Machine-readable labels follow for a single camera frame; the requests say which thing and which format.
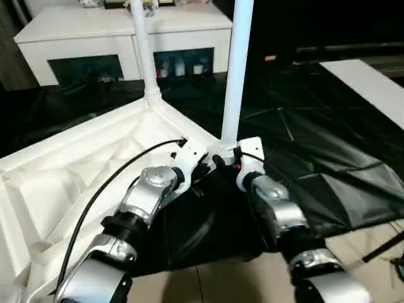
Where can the black work mat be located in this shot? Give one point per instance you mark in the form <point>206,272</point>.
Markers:
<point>315,142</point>

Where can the grey curtain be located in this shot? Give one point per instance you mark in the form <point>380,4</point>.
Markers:
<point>12,41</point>

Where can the dark green box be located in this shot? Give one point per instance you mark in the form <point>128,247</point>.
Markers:
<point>115,3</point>

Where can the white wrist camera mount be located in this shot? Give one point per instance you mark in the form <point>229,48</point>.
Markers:
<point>252,154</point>
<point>192,154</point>

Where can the white plastic table top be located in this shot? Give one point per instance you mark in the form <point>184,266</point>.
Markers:
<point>79,158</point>

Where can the white cabinet with glass doors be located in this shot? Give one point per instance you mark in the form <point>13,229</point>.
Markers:
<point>94,31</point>

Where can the beige plush toy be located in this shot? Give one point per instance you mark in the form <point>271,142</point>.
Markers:
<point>192,1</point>

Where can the white flat board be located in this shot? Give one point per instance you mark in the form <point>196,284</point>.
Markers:
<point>369,85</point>

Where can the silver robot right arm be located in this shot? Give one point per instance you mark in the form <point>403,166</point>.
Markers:
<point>284,214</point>

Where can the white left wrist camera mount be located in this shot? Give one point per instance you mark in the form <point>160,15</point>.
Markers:
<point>192,154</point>

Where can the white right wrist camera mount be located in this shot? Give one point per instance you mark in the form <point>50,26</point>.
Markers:
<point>252,154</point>

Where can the white spotted bowl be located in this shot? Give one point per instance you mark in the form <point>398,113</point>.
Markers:
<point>90,2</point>

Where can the small yellow box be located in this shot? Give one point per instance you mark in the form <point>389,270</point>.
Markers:
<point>270,58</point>

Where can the black folding stand leg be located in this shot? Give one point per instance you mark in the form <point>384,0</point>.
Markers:
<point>383,247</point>

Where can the white mug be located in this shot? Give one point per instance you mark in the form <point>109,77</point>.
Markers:
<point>198,68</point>
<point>164,71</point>

